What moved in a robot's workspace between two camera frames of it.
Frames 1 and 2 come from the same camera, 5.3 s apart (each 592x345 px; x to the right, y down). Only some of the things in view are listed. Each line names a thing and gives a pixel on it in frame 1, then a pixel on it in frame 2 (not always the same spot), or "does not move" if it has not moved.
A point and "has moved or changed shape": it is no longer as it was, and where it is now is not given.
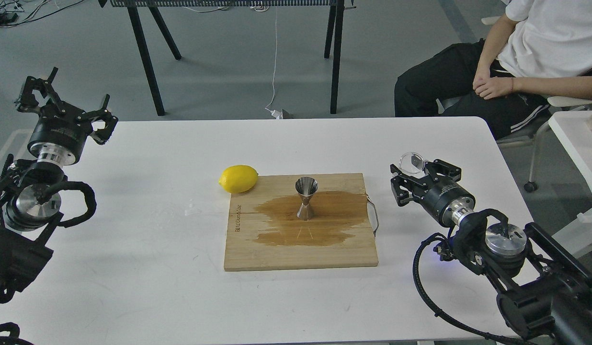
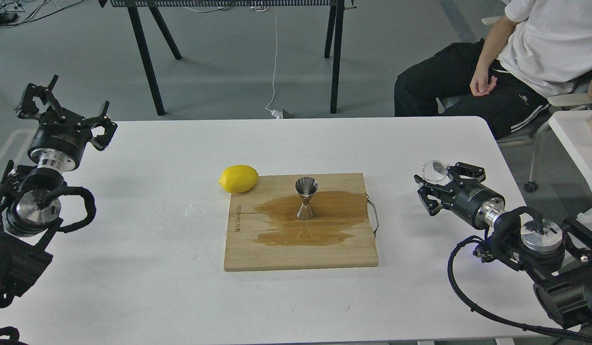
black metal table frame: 333,39 does not move
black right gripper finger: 440,167 → 464,169
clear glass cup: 411,162 has moved or changed shape
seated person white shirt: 540,49 does not move
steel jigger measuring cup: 306,187 does not move
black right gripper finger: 402,184 → 434,196
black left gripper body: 59,134 does not move
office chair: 530,137 does not move
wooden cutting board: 264,232 does not move
